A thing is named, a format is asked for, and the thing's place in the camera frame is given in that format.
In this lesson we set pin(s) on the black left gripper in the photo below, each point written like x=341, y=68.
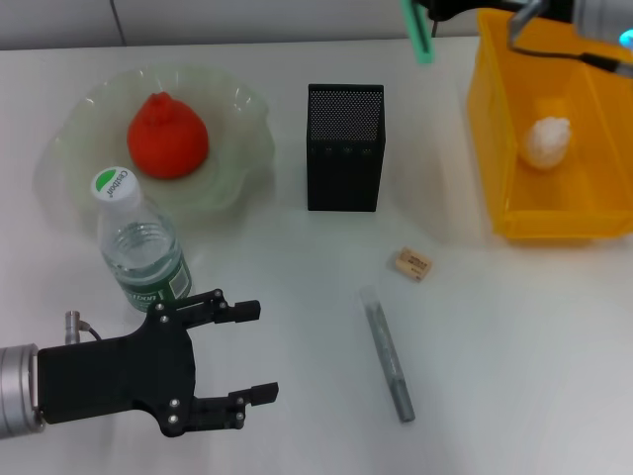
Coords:
x=114, y=376

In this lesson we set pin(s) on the beige eraser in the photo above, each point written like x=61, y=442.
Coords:
x=414, y=263

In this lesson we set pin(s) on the pale green glass fruit plate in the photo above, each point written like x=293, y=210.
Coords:
x=232, y=148

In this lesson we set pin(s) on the red-orange fruit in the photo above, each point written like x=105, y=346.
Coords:
x=165, y=136

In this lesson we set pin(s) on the grey pen with clear cap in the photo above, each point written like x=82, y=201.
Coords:
x=388, y=351

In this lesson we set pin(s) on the yellow plastic bin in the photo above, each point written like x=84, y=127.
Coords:
x=499, y=148

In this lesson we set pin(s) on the mint green utility knife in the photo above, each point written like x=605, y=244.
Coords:
x=420, y=34

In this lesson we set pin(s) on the black mesh pen holder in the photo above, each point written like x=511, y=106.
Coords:
x=343, y=168

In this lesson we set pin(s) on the white paper ball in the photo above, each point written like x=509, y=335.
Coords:
x=544, y=141

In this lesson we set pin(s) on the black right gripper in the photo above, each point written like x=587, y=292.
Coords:
x=460, y=7

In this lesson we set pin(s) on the clear bottle with green label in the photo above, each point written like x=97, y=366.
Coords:
x=143, y=257

